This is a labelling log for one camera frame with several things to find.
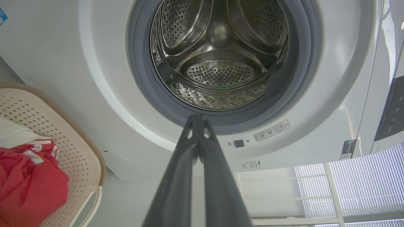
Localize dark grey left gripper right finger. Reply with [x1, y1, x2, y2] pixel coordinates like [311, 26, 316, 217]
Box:
[198, 114, 253, 227]

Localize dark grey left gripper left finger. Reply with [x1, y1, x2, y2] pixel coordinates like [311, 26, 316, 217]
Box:
[142, 114, 200, 227]

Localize red garment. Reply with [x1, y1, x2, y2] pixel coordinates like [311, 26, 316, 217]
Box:
[0, 117, 70, 227]

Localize cream perforated laundry basket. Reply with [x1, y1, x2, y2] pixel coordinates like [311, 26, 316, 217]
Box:
[0, 83, 106, 227]

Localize dark grey panel with labels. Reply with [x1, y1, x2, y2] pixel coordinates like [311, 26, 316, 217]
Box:
[374, 76, 404, 142]

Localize white text label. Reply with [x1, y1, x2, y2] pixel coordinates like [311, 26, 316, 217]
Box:
[241, 160, 262, 169]

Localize round filter cover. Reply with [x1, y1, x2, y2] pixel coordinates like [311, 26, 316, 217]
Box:
[101, 151, 132, 172]

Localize grey warning sticker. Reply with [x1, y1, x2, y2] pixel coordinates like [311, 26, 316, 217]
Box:
[253, 119, 290, 142]

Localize grey rubber door gasket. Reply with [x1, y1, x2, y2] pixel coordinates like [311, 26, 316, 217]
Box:
[128, 0, 322, 135]

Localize perforated steel drum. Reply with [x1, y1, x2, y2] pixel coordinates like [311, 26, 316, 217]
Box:
[150, 0, 289, 111]

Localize dark QR sticker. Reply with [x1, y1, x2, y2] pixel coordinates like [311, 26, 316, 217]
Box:
[340, 139, 356, 160]

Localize white front-load washing machine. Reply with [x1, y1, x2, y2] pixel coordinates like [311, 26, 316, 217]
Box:
[0, 0, 404, 181]

